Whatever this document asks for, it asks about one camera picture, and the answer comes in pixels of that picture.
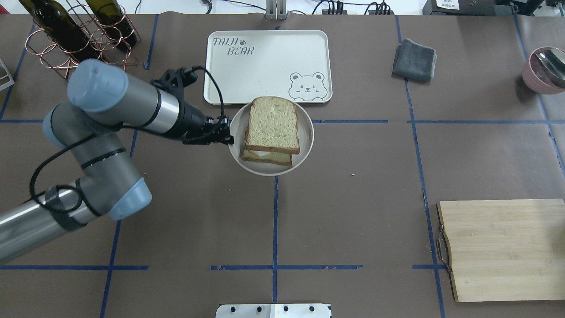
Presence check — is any copper wire bottle rack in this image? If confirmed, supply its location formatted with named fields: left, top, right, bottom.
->
left=21, top=0, right=140, bottom=79

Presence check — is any pink bowl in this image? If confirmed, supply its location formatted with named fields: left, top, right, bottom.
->
left=521, top=46, right=564, bottom=95

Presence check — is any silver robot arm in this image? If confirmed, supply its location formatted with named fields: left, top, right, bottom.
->
left=1, top=60, right=234, bottom=264

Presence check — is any dark wine bottle back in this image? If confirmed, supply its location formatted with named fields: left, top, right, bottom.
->
left=87, top=0, right=137, bottom=53

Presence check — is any white wire cup rack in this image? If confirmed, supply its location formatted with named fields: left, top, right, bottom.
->
left=0, top=58, right=15, bottom=91

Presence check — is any metal scoop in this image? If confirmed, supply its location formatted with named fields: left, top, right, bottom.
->
left=535, top=48, right=565, bottom=88

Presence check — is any cream bear tray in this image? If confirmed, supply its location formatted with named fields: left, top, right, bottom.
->
left=203, top=30, right=333, bottom=105

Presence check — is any dark wine bottle front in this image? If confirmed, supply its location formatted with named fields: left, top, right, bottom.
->
left=20, top=0, right=108, bottom=63

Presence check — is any bread slice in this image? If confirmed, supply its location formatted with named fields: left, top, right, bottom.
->
left=246, top=96, right=300, bottom=155

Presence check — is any dark wine bottle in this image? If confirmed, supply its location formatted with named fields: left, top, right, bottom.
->
left=87, top=0, right=137, bottom=53
left=20, top=0, right=108, bottom=63

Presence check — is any aluminium frame post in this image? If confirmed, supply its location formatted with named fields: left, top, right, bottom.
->
left=266, top=0, right=288, bottom=21

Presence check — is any wooden cutting board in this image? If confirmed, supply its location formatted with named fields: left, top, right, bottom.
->
left=437, top=199, right=565, bottom=303

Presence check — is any folded grey cloth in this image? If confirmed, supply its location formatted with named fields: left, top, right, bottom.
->
left=392, top=38, right=437, bottom=82

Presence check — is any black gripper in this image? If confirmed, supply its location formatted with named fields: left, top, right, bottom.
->
left=176, top=102, right=234, bottom=145

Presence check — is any white round plate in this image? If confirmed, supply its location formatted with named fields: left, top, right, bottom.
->
left=229, top=96, right=315, bottom=176

